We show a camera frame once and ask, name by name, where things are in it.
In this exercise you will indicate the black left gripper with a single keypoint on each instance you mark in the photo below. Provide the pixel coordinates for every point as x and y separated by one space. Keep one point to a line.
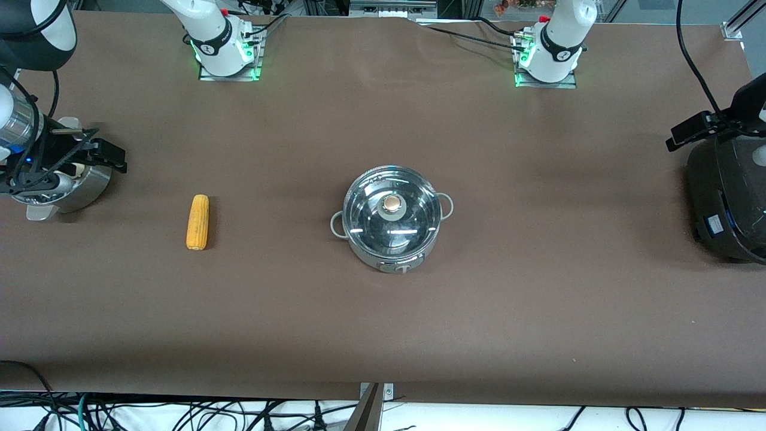
731 120

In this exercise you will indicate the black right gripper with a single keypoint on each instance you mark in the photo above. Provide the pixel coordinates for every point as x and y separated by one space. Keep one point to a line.
60 154

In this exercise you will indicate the yellow corn cob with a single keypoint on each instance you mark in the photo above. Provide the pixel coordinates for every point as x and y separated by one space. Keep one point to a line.
197 221

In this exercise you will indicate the glass lid with knob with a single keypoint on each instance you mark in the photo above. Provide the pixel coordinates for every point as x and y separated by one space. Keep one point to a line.
371 209

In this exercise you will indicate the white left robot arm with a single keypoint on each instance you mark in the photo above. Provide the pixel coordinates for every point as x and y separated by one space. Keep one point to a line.
556 54

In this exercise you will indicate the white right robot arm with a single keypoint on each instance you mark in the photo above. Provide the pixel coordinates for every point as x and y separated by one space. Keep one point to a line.
215 48

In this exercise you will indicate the steel steamer pot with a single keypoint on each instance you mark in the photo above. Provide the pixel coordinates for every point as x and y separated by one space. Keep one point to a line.
96 185

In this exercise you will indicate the steel electric cooking pot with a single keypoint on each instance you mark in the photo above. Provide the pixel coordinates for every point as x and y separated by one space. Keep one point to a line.
395 263

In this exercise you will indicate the black rice cooker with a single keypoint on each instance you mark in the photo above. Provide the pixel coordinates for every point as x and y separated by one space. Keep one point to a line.
730 203

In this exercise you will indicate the grey box with sockets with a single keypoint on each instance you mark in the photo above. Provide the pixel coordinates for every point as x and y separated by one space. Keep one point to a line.
392 9

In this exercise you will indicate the brown table cover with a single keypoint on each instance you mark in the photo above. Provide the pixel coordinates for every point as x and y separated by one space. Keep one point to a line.
383 335

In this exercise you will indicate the dark slanted pole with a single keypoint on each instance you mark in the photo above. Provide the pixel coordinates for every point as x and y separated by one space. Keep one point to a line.
365 416

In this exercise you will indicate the aluminium profile rail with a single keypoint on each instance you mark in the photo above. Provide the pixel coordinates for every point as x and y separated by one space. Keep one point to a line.
733 29

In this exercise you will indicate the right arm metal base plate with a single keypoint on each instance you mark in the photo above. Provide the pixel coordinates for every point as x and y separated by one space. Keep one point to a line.
230 78

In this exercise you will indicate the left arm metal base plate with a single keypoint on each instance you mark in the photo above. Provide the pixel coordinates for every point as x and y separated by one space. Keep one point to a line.
544 85

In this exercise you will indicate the small metal edge bracket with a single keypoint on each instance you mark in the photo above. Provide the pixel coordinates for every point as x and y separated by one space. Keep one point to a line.
388 392

